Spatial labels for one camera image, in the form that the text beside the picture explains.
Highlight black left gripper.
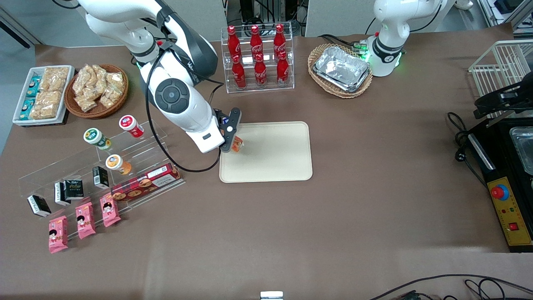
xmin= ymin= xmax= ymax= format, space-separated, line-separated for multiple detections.
xmin=474 ymin=79 xmax=533 ymax=119

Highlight beige plastic serving tray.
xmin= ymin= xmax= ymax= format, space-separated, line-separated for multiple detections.
xmin=219 ymin=121 xmax=313 ymax=183

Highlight black tray sealing machine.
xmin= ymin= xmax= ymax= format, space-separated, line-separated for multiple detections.
xmin=466 ymin=117 xmax=533 ymax=253

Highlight white rectangular snack tray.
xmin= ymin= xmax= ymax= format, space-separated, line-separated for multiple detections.
xmin=12 ymin=65 xmax=75 ymax=125

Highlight silver metal bar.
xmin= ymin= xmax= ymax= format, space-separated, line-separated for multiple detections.
xmin=485 ymin=117 xmax=515 ymax=128

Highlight steel food container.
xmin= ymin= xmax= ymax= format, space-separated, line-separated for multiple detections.
xmin=509 ymin=127 xmax=533 ymax=175

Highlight clear acrylic bottle rack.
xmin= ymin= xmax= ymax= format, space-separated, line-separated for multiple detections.
xmin=220 ymin=24 xmax=295 ymax=94

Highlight red cola bottle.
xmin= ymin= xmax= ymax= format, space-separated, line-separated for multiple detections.
xmin=254 ymin=53 xmax=268 ymax=87
xmin=250 ymin=25 xmax=263 ymax=55
xmin=274 ymin=24 xmax=286 ymax=54
xmin=232 ymin=55 xmax=247 ymax=89
xmin=227 ymin=26 xmax=241 ymax=57
xmin=277 ymin=51 xmax=289 ymax=86

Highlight clear acrylic stepped shelf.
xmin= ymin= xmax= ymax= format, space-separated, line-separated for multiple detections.
xmin=18 ymin=120 xmax=186 ymax=243

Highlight red cookie box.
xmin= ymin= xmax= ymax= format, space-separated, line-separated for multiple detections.
xmin=110 ymin=163 xmax=182 ymax=202

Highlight red lid cup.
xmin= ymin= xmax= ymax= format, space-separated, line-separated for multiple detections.
xmin=119 ymin=115 xmax=145 ymax=138

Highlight orange lid cup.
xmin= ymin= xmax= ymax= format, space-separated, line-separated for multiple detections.
xmin=105 ymin=154 xmax=132 ymax=175

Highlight light wicker basket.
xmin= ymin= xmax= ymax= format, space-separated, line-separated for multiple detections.
xmin=308 ymin=43 xmax=374 ymax=99

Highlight clear bagged puffed snack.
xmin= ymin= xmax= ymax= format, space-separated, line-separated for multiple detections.
xmin=85 ymin=64 xmax=107 ymax=90
xmin=73 ymin=67 xmax=92 ymax=96
xmin=99 ymin=90 xmax=121 ymax=109
xmin=75 ymin=94 xmax=98 ymax=112
xmin=106 ymin=72 xmax=124 ymax=94

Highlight brown wicker basket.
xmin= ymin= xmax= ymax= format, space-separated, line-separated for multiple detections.
xmin=65 ymin=64 xmax=129 ymax=119

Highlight small black drink carton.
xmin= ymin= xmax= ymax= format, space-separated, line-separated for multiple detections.
xmin=65 ymin=180 xmax=85 ymax=200
xmin=27 ymin=195 xmax=52 ymax=218
xmin=54 ymin=182 xmax=71 ymax=206
xmin=92 ymin=166 xmax=110 ymax=189

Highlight green lid cup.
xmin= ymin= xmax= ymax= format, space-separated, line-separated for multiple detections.
xmin=83 ymin=128 xmax=112 ymax=150

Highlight black background equipment rack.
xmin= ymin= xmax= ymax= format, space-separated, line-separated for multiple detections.
xmin=225 ymin=0 xmax=306 ymax=36

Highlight pink cartoon snack pack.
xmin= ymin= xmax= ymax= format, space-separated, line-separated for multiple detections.
xmin=100 ymin=194 xmax=122 ymax=228
xmin=48 ymin=216 xmax=69 ymax=254
xmin=75 ymin=202 xmax=96 ymax=240

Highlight stacked aluminium foil trays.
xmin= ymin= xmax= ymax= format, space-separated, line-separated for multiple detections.
xmin=313 ymin=46 xmax=371 ymax=93

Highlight wrapped rice cracker pack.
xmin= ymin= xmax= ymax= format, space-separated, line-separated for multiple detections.
xmin=29 ymin=91 xmax=63 ymax=120
xmin=40 ymin=67 xmax=70 ymax=92

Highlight small circuit board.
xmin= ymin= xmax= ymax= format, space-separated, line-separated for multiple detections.
xmin=391 ymin=290 xmax=442 ymax=300

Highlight white wire rack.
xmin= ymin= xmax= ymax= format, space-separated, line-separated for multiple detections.
xmin=468 ymin=40 xmax=533 ymax=119

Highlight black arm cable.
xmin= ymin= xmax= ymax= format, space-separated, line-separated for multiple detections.
xmin=145 ymin=42 xmax=225 ymax=173

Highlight silver machine handle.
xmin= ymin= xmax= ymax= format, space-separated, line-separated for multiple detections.
xmin=468 ymin=133 xmax=496 ymax=170

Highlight black power cable with plug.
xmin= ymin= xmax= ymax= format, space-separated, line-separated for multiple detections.
xmin=448 ymin=112 xmax=488 ymax=186

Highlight aluminium frame structure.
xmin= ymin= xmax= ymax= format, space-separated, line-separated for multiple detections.
xmin=478 ymin=0 xmax=533 ymax=34

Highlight black base cable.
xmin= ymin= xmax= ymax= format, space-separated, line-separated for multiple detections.
xmin=319 ymin=34 xmax=369 ymax=50

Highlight long black cable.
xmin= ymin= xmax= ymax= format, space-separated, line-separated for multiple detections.
xmin=369 ymin=274 xmax=533 ymax=300

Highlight looped black cable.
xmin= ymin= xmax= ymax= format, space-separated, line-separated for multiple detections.
xmin=463 ymin=278 xmax=507 ymax=300

